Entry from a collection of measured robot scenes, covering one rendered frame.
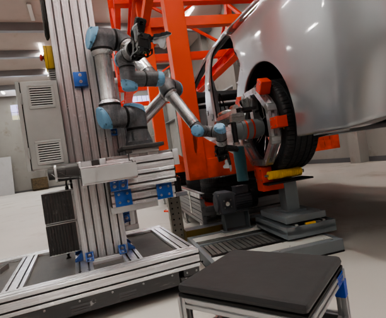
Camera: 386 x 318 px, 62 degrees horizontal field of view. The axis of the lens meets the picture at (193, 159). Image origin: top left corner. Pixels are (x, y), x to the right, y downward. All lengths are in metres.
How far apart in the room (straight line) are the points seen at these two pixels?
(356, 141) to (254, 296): 7.77
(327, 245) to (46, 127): 1.76
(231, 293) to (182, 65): 2.12
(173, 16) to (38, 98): 1.42
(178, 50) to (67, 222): 1.61
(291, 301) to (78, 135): 1.44
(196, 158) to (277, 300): 1.90
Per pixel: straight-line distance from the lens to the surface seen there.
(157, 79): 1.61
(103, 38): 1.84
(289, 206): 2.43
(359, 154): 8.54
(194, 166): 2.65
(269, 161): 2.25
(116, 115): 1.74
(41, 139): 1.88
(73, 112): 1.94
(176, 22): 2.88
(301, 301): 0.87
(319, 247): 2.17
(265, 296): 0.90
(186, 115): 2.06
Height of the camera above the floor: 0.71
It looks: level
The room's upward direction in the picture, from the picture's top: 8 degrees counter-clockwise
